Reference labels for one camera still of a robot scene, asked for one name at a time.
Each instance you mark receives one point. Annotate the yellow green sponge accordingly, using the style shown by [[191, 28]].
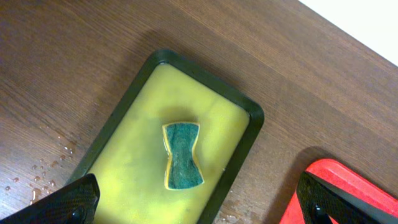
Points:
[[182, 170]]

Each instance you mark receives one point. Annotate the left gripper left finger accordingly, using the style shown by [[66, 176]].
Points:
[[74, 203]]

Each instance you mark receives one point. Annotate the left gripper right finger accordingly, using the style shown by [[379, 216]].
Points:
[[322, 202]]

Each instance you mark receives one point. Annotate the black tray with yellow liquid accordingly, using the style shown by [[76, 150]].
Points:
[[129, 158]]

